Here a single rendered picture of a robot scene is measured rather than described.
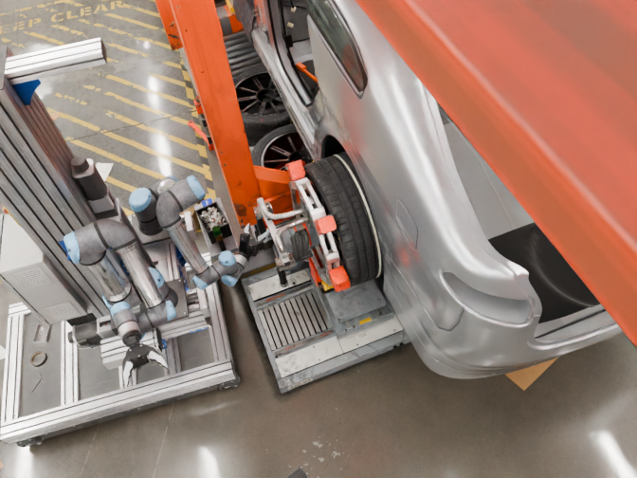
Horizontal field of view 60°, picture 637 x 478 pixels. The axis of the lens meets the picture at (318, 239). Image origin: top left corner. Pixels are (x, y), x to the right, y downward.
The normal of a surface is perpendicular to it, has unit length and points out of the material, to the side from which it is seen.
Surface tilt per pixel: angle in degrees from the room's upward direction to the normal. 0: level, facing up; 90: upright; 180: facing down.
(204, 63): 90
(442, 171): 20
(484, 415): 0
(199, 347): 0
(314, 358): 0
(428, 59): 90
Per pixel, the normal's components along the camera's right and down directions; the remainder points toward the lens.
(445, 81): -0.93, 0.33
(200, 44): 0.37, 0.74
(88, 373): -0.07, -0.59
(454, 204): -0.26, -0.33
